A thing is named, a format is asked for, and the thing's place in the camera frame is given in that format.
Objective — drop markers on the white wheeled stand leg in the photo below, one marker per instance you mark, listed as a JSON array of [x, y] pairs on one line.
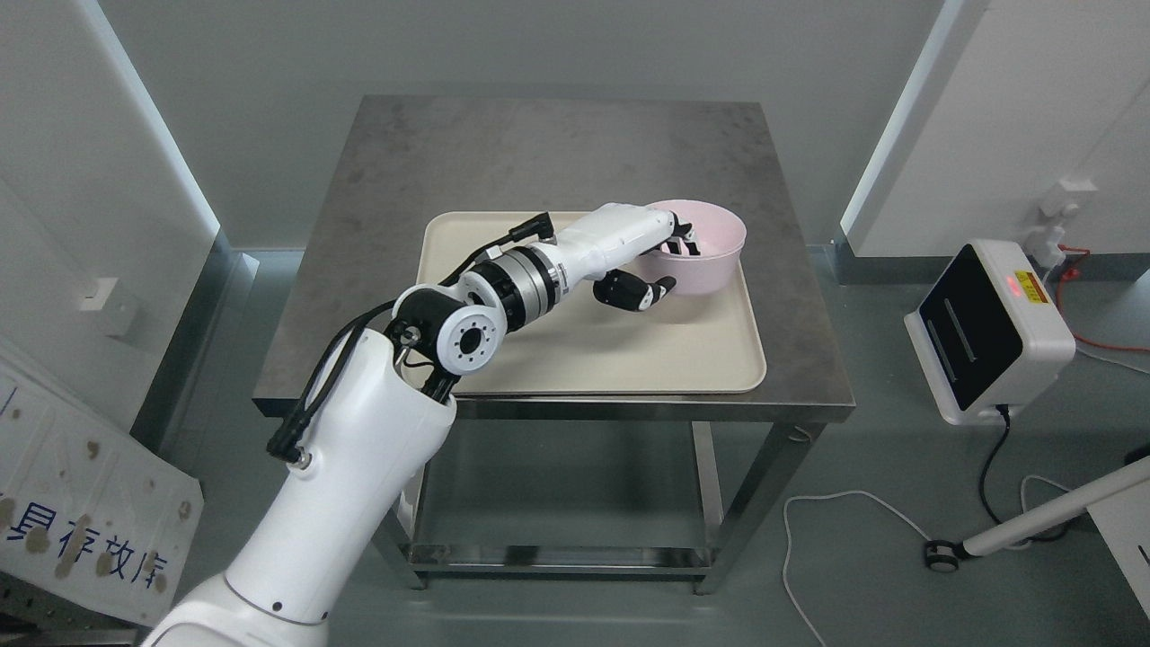
[[945, 556]]

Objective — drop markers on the pink bowl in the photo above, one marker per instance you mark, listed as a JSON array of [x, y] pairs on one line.
[[719, 237]]

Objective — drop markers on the white wall switch box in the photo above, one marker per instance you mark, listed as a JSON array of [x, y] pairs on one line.
[[112, 309]]

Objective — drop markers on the white wall socket plug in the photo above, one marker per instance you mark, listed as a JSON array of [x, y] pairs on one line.
[[1058, 208]]

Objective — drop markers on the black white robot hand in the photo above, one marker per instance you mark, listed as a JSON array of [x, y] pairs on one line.
[[597, 245]]

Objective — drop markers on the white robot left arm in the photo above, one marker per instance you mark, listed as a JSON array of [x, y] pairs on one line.
[[377, 408]]

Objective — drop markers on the white black box device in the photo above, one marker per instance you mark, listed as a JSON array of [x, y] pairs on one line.
[[988, 335]]

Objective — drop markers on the beige plastic tray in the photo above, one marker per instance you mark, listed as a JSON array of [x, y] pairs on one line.
[[629, 341]]

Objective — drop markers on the stainless steel table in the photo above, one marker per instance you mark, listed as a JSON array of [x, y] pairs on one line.
[[408, 159]]

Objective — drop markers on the white sign board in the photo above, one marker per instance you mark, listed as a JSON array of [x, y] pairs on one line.
[[89, 514]]

